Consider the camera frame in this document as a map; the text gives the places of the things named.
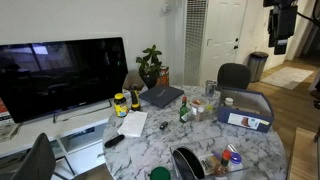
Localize dark grey office chair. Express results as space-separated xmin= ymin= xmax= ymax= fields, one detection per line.
xmin=217 ymin=63 xmax=251 ymax=89

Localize green round lid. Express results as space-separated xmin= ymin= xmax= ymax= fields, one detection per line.
xmin=150 ymin=167 xmax=171 ymax=180

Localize green glass bottle red cap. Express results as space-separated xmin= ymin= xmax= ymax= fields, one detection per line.
xmin=179 ymin=96 xmax=190 ymax=123

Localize white bottle inside box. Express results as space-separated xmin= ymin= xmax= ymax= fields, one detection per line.
xmin=224 ymin=97 xmax=233 ymax=107

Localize white paper sheet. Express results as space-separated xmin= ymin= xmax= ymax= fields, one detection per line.
xmin=118 ymin=111 xmax=148 ymax=137

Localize clear plastic storage bin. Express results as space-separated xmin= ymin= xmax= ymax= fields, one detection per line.
xmin=170 ymin=136 xmax=249 ymax=180

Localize blue cardboard box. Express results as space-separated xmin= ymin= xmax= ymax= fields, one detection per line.
xmin=217 ymin=87 xmax=274 ymax=133

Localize red cap sauce bottle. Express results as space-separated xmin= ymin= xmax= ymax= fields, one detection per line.
xmin=214 ymin=149 xmax=231 ymax=176

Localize silver trash can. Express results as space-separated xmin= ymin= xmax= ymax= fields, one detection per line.
xmin=248 ymin=51 xmax=268 ymax=82

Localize black frying pan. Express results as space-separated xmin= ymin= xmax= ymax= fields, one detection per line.
xmin=172 ymin=147 xmax=205 ymax=180

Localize dark grey front chair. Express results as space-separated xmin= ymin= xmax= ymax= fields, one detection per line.
xmin=0 ymin=133 xmax=56 ymax=180

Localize grey floor rug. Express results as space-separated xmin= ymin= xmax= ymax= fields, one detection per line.
xmin=262 ymin=67 xmax=312 ymax=90

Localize potted green plant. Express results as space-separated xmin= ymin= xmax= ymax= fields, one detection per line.
xmin=136 ymin=45 xmax=164 ymax=89

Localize white door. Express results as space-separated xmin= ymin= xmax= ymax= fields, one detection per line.
xmin=199 ymin=0 xmax=248 ymax=86

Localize black hanging robot equipment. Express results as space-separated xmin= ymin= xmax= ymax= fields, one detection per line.
xmin=263 ymin=0 xmax=298 ymax=55

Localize clear plastic bowl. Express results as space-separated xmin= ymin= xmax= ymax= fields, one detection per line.
xmin=189 ymin=97 xmax=216 ymax=122

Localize metal drinking cup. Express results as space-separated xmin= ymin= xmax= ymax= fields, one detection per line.
xmin=205 ymin=80 xmax=217 ymax=97

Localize small black car key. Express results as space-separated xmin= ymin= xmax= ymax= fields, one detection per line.
xmin=159 ymin=121 xmax=168 ymax=130

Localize yellow vitamin jar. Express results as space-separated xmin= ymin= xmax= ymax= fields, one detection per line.
xmin=114 ymin=93 xmax=128 ymax=117

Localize black flat screen television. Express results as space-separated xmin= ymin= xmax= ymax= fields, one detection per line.
xmin=0 ymin=37 xmax=128 ymax=123

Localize white tv stand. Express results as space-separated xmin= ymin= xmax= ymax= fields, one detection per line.
xmin=0 ymin=100 xmax=114 ymax=179

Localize white cap spice bottle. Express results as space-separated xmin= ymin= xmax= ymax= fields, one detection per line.
xmin=195 ymin=106 xmax=205 ymax=121

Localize black yellow bottle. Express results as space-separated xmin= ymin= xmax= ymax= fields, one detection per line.
xmin=130 ymin=84 xmax=141 ymax=111

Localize black remote control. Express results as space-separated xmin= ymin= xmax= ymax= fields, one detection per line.
xmin=104 ymin=135 xmax=125 ymax=148

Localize dark grey notebook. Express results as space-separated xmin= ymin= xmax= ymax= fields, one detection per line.
xmin=139 ymin=85 xmax=184 ymax=108

